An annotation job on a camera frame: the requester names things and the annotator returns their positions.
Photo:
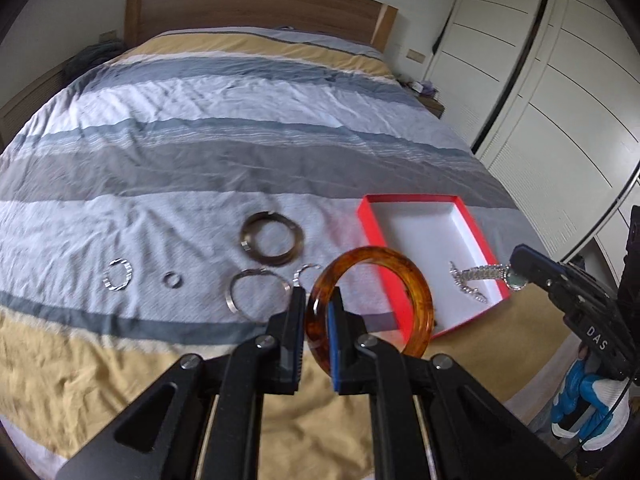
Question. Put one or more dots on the amber resin bangle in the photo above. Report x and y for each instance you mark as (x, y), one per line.
(360, 256)

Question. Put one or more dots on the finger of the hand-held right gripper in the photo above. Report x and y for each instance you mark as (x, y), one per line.
(575, 302)
(522, 257)

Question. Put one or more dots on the grey cloth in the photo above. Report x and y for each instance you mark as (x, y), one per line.
(90, 57)

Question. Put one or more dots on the thin silver bangle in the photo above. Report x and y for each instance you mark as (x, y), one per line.
(255, 273)

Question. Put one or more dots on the white wardrobe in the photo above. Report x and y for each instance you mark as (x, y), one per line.
(550, 110)

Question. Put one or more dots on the wooden headboard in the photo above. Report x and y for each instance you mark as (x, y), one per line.
(250, 5)

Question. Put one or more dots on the beige wall switch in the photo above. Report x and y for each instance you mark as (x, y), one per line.
(108, 36)
(415, 55)

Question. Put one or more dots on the red cardboard box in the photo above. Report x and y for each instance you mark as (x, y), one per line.
(425, 240)

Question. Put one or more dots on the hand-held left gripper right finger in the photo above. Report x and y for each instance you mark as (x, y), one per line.
(334, 350)

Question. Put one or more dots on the small silver hoop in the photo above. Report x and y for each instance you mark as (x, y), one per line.
(306, 266)

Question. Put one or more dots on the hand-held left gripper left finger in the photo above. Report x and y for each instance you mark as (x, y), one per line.
(298, 347)

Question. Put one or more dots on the small clutter on nightstand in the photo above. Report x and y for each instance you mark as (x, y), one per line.
(425, 89)

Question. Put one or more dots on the dark translucent bangle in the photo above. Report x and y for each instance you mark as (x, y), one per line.
(298, 237)

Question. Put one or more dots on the striped bed with headboard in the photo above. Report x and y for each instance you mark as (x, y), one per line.
(200, 110)

